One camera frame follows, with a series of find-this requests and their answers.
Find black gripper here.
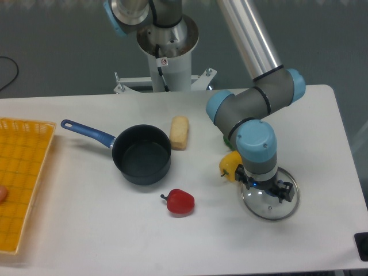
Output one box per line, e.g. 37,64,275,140
234,164,293,202

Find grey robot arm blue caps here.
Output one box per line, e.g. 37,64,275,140
103,1,306,202

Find yellow bell pepper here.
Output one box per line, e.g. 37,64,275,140
219,151,242,182

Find green pepper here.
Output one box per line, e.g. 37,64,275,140
223,136,236,151

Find red bell pepper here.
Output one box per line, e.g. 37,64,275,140
160,189,195,214

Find glass pot lid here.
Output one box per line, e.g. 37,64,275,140
240,167,300,221

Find beige bread loaf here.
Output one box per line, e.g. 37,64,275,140
169,116,189,151

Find black table-edge device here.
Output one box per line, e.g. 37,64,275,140
354,232,368,262

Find yellow plastic basket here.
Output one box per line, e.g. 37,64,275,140
1,117,56,255

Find black saucepan blue handle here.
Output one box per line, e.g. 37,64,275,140
61,120,171,186

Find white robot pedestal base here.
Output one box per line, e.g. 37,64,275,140
114,15,217,94

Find black cable on floor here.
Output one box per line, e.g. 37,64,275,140
0,56,20,92

